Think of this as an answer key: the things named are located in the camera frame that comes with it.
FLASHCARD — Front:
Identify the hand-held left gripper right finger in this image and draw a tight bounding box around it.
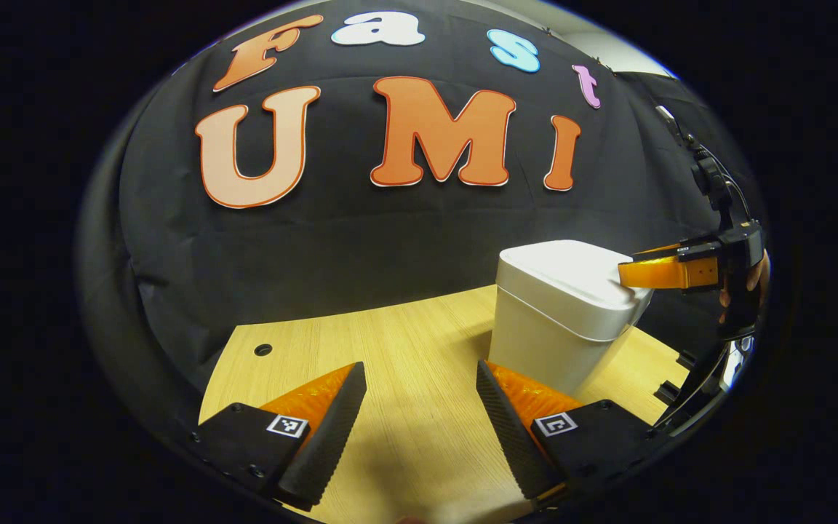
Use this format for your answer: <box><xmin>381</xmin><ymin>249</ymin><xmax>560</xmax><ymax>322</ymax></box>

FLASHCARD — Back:
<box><xmin>476</xmin><ymin>358</ymin><xmax>656</xmax><ymax>510</ymax></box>

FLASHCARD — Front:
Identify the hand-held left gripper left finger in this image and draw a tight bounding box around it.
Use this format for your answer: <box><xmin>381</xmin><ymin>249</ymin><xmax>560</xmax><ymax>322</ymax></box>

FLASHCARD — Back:
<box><xmin>190</xmin><ymin>362</ymin><xmax>367</xmax><ymax>512</ymax></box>

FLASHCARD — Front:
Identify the white desktop garbage bin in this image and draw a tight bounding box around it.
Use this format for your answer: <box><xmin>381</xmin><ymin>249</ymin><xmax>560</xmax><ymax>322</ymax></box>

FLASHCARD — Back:
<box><xmin>488</xmin><ymin>240</ymin><xmax>654</xmax><ymax>397</ymax></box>

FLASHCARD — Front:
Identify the light wooden desktop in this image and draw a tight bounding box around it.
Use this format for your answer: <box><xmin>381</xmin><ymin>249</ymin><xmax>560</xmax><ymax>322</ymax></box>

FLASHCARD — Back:
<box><xmin>199</xmin><ymin>284</ymin><xmax>689</xmax><ymax>524</ymax></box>

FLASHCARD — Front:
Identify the black backdrop cloth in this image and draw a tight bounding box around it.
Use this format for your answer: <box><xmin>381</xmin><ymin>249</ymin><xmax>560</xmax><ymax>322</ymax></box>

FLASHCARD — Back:
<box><xmin>73</xmin><ymin>0</ymin><xmax>769</xmax><ymax>437</ymax></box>

